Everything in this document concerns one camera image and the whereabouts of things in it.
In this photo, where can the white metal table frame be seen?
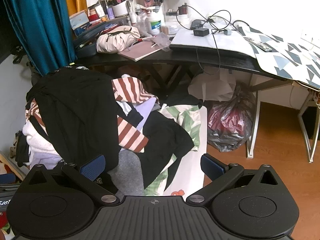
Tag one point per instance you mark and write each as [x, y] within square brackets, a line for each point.
[252, 130]

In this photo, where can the black desk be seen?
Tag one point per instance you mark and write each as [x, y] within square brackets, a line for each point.
[160, 57]

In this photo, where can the white fluffy garment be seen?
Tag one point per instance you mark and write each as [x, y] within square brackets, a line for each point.
[35, 140]

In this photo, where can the geometric patterned tablecloth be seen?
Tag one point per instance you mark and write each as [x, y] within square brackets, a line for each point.
[287, 55]

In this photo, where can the lavender garment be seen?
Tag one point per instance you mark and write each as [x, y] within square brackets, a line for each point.
[146, 107]

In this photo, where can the beige bag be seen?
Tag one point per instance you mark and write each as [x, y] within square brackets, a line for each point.
[117, 38]

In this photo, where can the dark blue bag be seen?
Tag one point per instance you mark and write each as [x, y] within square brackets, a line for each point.
[86, 50]

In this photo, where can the small grey adapter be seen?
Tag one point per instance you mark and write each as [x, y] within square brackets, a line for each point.
[227, 32]

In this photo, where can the grey garment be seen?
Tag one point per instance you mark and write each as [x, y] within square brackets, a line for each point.
[130, 170]

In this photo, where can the white pump lotion bottle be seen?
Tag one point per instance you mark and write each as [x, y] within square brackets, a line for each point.
[153, 22]

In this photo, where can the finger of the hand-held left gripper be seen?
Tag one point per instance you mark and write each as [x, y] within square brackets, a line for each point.
[6, 178]

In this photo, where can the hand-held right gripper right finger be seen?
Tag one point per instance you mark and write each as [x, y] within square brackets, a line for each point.
[212, 166]

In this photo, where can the black charger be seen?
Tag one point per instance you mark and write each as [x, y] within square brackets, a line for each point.
[201, 32]

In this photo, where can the black garment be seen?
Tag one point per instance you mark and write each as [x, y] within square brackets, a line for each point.
[165, 140]

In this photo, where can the teal curtain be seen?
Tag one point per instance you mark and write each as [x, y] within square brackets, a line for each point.
[37, 25]

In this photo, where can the green leaf printed cloth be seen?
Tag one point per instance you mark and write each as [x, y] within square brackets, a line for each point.
[190, 120]

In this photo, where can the white plastic bag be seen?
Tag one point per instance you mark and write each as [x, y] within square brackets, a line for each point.
[212, 85]

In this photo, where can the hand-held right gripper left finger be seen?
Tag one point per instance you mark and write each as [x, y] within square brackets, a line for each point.
[92, 167]

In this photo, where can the remote control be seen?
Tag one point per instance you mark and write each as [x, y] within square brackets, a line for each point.
[258, 44]

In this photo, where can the blue tissue box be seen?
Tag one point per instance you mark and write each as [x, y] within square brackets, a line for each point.
[80, 21]

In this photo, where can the printed blanket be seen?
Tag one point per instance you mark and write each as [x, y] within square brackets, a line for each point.
[3, 225]

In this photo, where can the clear dome container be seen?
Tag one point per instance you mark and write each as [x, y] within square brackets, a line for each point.
[176, 7]

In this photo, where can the wooden board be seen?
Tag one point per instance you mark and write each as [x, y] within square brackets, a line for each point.
[11, 163]

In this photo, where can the white brush holder cup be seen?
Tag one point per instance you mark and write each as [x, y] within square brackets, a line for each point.
[120, 8]

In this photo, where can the pink notebook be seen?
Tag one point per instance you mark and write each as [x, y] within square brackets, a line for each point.
[140, 50]

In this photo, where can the white closed laptop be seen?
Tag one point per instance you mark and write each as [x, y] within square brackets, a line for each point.
[207, 40]

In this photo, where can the black top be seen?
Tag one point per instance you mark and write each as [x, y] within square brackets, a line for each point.
[75, 110]

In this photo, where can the black garbage bag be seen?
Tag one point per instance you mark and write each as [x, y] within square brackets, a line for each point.
[230, 122]

